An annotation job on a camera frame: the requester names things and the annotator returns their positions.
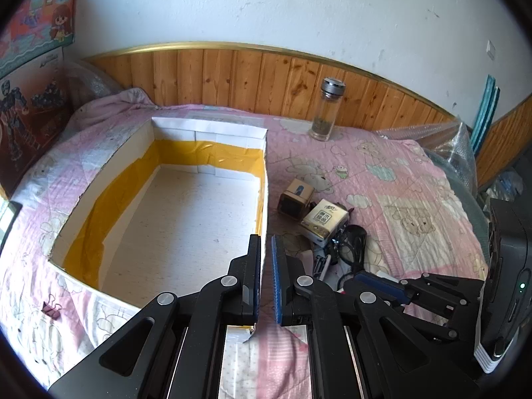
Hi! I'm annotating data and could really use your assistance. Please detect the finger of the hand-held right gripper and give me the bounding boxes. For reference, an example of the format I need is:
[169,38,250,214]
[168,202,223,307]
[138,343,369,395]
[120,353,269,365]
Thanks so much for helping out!
[398,298,483,342]
[343,271,485,306]

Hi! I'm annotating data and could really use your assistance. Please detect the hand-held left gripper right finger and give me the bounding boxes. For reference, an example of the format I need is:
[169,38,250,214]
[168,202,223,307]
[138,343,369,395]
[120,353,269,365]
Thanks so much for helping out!
[271,235,478,399]

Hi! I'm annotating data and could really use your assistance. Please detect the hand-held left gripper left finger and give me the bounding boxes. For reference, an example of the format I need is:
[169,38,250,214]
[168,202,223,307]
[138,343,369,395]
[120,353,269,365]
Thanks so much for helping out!
[49,235,262,399]

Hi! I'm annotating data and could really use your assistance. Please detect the black glasses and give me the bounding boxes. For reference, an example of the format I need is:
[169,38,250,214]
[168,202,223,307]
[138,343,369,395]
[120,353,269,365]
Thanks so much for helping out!
[328,224,369,289]

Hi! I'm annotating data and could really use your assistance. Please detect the beige tissue pack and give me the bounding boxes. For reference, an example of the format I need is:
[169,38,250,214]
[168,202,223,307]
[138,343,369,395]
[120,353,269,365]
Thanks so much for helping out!
[300,199,350,245]

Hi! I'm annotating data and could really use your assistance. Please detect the white cardboard box yellow tape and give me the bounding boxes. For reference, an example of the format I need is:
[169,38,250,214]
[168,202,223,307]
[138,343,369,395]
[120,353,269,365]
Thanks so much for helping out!
[49,116,269,330]

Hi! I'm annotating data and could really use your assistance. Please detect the small tan cardboard box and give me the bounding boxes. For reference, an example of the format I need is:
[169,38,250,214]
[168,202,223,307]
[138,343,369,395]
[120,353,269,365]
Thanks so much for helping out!
[278,178,317,219]

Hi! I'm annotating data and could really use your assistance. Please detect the pink printed quilt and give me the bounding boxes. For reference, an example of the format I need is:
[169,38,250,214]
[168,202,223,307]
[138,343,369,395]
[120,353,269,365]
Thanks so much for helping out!
[0,87,492,399]

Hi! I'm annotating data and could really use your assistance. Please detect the bubble wrap sheet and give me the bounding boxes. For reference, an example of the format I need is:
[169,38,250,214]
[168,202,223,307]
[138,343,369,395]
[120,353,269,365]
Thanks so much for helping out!
[62,60,125,109]
[376,115,478,200]

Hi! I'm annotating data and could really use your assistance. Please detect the teal foam boards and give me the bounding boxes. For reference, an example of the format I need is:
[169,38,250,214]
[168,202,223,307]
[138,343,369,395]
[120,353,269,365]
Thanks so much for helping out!
[469,74,502,154]

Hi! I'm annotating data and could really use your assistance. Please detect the glass bottle with metal cap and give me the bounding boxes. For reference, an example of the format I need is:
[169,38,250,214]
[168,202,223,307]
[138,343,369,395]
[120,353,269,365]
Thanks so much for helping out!
[308,77,346,142]

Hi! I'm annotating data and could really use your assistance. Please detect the dark flat object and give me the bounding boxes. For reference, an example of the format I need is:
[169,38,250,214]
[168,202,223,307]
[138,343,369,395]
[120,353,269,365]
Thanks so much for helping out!
[0,200,23,242]

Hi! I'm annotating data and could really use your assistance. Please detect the robot printed box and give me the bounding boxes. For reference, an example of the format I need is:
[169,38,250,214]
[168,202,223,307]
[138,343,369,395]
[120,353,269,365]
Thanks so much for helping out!
[0,46,74,192]

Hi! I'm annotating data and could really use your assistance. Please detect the cartoon girl printed box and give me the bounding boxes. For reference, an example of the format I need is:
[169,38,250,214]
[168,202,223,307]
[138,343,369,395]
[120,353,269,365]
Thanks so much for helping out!
[0,0,79,79]

